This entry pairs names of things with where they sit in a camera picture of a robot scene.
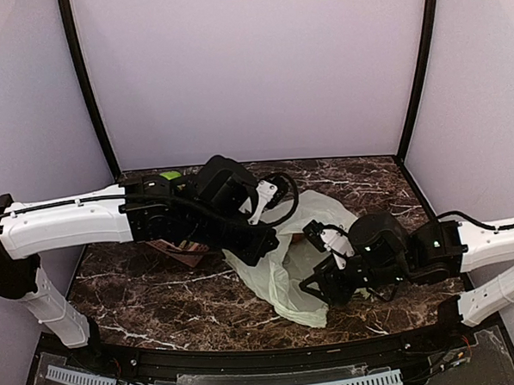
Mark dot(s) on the green apple from bag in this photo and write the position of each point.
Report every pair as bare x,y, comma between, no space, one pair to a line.
170,175

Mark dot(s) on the left black frame post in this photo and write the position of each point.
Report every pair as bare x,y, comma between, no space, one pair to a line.
86,89

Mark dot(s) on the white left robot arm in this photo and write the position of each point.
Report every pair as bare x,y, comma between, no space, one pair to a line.
219,206

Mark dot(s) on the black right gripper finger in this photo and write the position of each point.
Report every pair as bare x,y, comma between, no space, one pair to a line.
312,288
317,276

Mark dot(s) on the pink plastic basket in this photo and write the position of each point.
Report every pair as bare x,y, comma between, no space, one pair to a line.
186,253

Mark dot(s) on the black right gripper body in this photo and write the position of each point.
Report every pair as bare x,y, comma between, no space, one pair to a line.
332,283

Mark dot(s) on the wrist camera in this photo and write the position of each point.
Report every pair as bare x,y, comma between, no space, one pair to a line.
331,238
268,193

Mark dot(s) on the light green plastic bag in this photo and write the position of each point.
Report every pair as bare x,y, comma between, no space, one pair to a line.
277,276

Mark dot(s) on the black frame post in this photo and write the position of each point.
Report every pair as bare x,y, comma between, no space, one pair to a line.
86,89
417,88

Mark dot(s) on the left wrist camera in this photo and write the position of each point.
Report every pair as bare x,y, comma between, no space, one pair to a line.
268,193

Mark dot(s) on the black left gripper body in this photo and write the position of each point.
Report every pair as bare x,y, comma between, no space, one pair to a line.
249,251

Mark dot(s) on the black front rail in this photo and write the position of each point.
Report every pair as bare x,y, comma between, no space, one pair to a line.
401,349

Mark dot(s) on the right black frame post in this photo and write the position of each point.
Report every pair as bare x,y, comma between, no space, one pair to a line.
417,88

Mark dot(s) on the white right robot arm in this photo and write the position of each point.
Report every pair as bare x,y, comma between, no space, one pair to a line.
377,251

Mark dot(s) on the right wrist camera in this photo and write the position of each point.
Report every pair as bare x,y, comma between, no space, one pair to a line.
331,238

